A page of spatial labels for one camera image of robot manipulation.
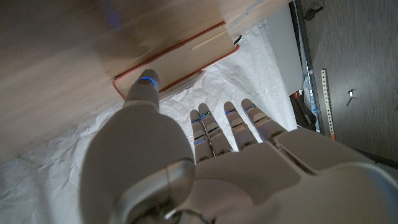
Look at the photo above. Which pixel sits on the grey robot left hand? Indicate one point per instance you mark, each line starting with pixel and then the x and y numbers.
pixel 248 180

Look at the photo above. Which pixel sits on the red hardcover book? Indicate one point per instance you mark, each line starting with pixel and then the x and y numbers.
pixel 186 59

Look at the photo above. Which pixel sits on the white fabric backdrop sheet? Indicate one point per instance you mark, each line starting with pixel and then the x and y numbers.
pixel 248 77

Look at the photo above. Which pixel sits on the small metal hook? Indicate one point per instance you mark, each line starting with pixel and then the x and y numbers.
pixel 350 96

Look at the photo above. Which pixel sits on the dark wooden door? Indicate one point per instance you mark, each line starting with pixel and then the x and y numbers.
pixel 367 62

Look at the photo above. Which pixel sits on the perforated metal rail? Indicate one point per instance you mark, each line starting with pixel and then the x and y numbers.
pixel 327 102

